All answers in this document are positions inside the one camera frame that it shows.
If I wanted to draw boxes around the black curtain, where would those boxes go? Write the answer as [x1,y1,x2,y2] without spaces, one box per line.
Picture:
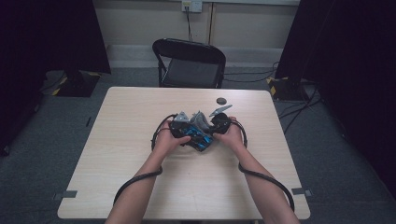
[275,0,396,200]
[0,0,112,157]

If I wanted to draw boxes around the person's right hand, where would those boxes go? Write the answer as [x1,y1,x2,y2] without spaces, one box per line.
[212,116,248,154]

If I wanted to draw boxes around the right hand-held gripper black cable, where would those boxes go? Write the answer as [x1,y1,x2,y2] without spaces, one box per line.
[229,119,296,213]

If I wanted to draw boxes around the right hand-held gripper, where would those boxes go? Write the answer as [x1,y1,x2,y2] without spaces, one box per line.
[208,104,233,135]

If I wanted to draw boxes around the left hand-held gripper black cable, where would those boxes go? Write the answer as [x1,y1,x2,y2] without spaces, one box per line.
[113,113,179,207]

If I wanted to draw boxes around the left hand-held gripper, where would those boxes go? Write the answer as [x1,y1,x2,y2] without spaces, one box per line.
[169,110,191,140]

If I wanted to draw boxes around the person's left hand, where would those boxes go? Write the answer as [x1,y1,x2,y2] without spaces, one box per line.
[153,119,192,159]

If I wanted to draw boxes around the white wall socket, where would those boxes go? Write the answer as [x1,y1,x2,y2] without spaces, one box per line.
[181,0,204,14]

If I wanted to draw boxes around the grey cloth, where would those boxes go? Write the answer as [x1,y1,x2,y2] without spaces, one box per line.
[189,109,213,133]

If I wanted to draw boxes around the black folding chair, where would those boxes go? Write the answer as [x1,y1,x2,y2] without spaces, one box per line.
[151,37,228,90]

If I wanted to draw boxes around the blue toy car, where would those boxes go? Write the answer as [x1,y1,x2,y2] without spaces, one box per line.
[178,123,215,153]

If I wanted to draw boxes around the grey tape strip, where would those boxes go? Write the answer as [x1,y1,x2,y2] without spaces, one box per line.
[52,189,78,202]
[290,187,314,198]

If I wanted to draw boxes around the black wall socket cable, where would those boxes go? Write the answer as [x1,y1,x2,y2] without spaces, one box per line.
[185,6,194,42]

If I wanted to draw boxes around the hand-held gripper black cable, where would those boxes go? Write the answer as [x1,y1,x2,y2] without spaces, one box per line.
[113,113,179,207]
[229,119,296,213]

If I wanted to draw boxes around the black stand base yellow stripes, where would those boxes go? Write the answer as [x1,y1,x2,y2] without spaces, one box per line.
[51,69,102,98]
[265,76,310,103]

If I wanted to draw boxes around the black floor cables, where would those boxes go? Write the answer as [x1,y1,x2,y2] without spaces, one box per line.
[277,81,324,135]
[222,61,280,84]

